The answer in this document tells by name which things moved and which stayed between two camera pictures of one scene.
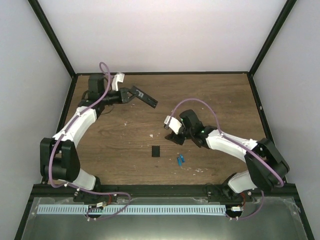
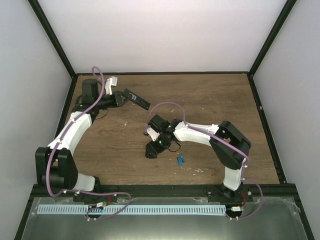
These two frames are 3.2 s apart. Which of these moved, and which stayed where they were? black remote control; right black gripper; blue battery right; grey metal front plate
Moved: right black gripper; black remote control
Stayed: blue battery right; grey metal front plate
